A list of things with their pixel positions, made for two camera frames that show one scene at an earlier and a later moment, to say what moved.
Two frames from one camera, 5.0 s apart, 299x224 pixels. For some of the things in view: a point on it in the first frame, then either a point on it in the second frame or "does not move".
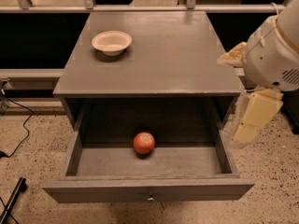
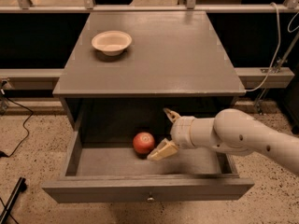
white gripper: (270, 57) → (182, 133)
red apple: (144, 144) does not move
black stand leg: (21, 187) does not move
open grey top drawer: (171, 173) does not move
